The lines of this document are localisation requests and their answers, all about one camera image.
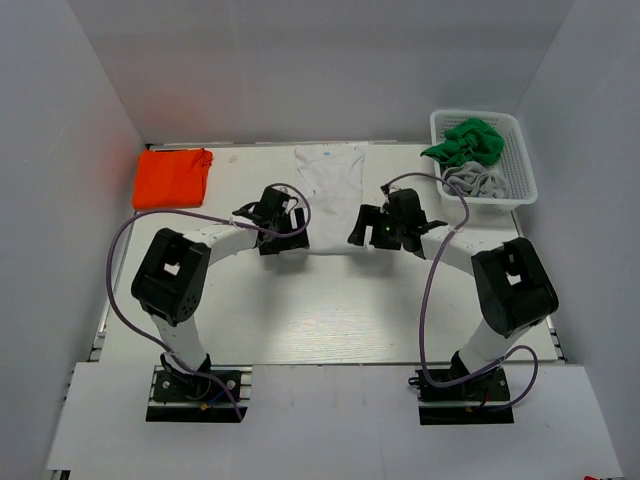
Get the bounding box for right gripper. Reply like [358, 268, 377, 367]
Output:
[349, 204, 406, 251]

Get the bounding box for white t shirt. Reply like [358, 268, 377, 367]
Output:
[295, 145, 365, 255]

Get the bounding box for grey t shirt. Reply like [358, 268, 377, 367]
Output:
[443, 161, 510, 199]

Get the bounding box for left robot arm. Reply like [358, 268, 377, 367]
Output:
[131, 184, 311, 399]

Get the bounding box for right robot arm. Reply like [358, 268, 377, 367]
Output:
[348, 189, 559, 399]

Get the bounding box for green t shirt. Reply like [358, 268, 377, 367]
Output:
[421, 118, 504, 168]

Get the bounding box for folded orange t shirt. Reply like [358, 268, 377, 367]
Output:
[132, 149, 214, 211]

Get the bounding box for white plastic basket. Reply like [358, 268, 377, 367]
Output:
[430, 109, 538, 215]

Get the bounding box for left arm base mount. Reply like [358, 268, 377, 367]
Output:
[145, 365, 252, 424]

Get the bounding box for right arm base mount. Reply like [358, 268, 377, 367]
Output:
[408, 368, 514, 426]

